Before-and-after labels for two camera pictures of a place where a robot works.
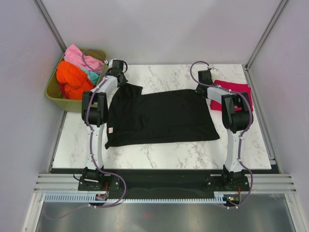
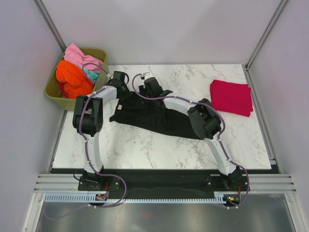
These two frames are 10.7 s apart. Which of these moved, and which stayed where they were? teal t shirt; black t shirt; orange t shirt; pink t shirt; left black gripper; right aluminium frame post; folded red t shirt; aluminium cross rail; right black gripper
Moved: left black gripper; black t shirt; right black gripper
Stayed: pink t shirt; teal t shirt; orange t shirt; aluminium cross rail; right aluminium frame post; folded red t shirt
